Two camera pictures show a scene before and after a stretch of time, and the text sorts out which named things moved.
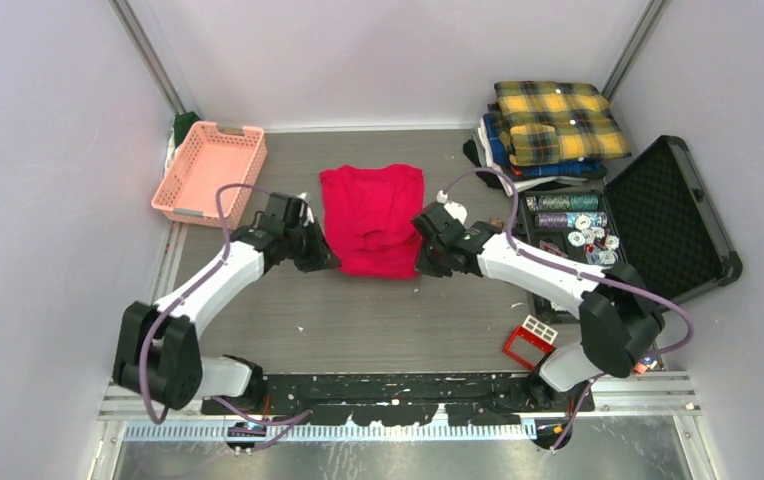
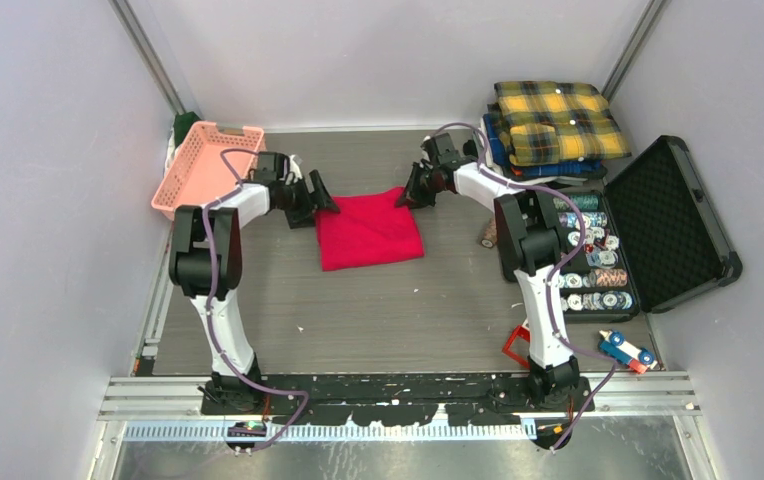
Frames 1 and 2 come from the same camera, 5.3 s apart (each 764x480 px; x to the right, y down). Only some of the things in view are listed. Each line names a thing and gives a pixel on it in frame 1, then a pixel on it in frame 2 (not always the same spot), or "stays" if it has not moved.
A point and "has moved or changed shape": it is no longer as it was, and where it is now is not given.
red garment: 373,216 has moved or changed shape
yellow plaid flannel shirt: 546,122 stays
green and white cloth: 182,124 stays
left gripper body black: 306,249 -> 297,202
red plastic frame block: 523,332 stays
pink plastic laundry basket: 209,158 stays
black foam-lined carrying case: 655,214 stays
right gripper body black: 430,260 -> 431,172
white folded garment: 509,183 stays
